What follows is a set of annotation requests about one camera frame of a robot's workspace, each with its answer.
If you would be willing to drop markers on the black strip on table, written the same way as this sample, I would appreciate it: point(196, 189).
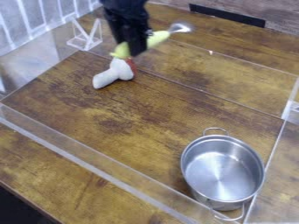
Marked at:
point(248, 20)

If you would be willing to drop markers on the red and white toy mushroom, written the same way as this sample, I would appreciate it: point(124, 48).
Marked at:
point(122, 70)

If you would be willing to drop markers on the clear acrylic triangle bracket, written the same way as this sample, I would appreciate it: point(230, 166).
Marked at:
point(86, 40)

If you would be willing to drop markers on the stainless steel pot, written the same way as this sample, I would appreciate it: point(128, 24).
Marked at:
point(225, 173)

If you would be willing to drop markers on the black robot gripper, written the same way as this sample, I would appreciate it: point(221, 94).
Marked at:
point(129, 12)

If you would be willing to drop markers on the clear acrylic barrier wall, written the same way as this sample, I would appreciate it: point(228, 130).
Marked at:
point(93, 154)

